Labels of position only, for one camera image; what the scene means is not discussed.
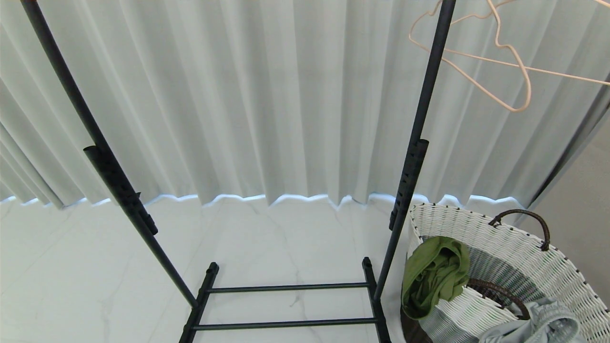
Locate pale grey shorts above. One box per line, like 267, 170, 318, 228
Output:
479, 298, 589, 343

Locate white laundry basket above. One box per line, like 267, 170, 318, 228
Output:
400, 202, 610, 343

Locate green shirt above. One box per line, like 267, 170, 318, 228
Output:
401, 236, 471, 321

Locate white curtain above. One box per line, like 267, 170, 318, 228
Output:
0, 0, 610, 211

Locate black clothes rack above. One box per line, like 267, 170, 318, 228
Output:
19, 0, 457, 343

